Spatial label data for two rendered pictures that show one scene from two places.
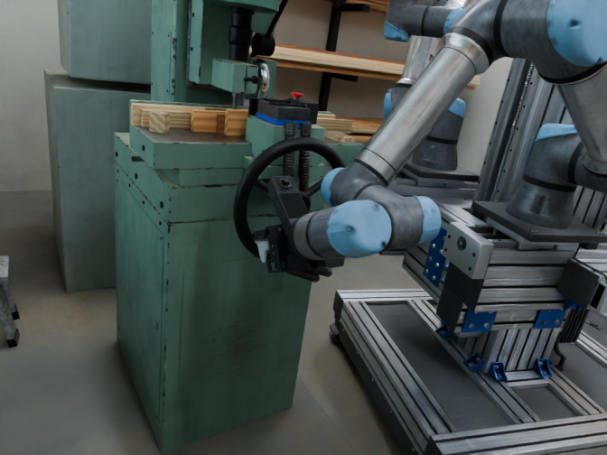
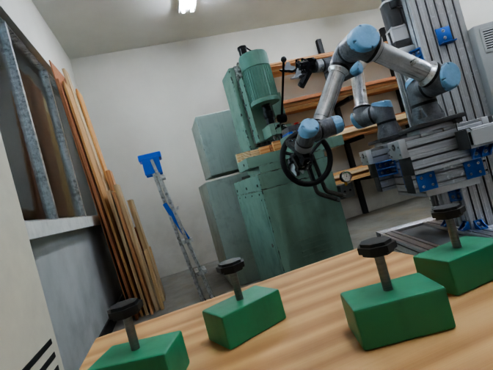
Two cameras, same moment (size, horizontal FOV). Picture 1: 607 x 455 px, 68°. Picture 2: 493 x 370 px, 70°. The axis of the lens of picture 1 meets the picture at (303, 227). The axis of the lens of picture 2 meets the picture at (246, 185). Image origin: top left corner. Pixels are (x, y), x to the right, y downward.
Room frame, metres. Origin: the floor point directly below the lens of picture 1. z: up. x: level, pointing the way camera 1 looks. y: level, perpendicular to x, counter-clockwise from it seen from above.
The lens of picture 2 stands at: (-0.84, -0.27, 0.75)
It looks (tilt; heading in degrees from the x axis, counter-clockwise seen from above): 0 degrees down; 20
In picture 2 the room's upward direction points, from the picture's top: 15 degrees counter-clockwise
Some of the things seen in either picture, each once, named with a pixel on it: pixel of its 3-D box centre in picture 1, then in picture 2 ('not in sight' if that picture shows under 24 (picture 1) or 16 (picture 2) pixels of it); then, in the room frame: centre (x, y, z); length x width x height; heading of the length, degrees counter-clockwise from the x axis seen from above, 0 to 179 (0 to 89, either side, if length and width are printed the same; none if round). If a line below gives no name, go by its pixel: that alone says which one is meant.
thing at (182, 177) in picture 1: (239, 163); (285, 164); (1.17, 0.19, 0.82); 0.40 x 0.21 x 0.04; 126
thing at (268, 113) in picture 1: (290, 109); (294, 128); (1.09, 0.07, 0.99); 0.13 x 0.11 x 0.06; 126
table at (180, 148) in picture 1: (265, 150); (293, 152); (1.16, 0.13, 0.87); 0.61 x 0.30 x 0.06; 126
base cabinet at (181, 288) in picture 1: (204, 286); (294, 238); (1.31, 0.30, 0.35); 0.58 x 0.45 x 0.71; 36
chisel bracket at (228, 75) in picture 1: (234, 78); (272, 132); (1.23, 0.23, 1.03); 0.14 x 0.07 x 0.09; 36
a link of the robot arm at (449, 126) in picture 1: (443, 115); (382, 111); (1.55, -0.40, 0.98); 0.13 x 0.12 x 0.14; 64
